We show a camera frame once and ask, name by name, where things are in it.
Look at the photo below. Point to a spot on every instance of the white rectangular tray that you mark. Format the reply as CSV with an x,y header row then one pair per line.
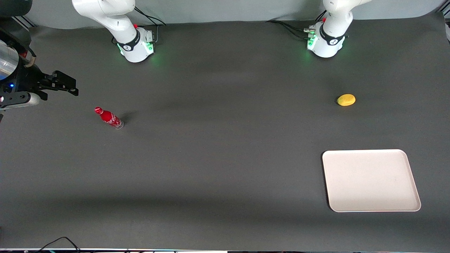
x,y
369,181

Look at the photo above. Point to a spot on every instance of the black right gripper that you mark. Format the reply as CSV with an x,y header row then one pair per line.
x,y
26,79

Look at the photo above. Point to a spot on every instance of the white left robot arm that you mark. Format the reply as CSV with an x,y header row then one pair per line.
x,y
330,38

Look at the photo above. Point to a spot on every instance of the aluminium frame profile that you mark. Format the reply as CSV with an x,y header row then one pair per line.
x,y
25,21

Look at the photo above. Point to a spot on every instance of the yellow lemon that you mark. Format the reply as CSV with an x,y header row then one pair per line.
x,y
346,100

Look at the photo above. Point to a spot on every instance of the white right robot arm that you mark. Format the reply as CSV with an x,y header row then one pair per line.
x,y
116,17

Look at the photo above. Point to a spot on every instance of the red soda bottle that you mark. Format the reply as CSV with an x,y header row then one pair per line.
x,y
109,118

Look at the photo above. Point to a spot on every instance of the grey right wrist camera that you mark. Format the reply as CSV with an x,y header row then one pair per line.
x,y
21,99

